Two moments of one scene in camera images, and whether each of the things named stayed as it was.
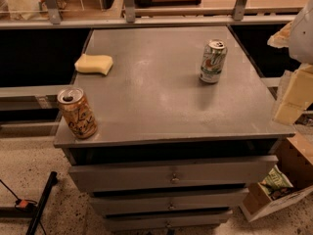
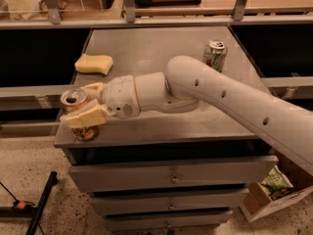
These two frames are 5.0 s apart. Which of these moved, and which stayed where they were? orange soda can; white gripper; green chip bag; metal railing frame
Moved: white gripper
Stayed: green chip bag; metal railing frame; orange soda can
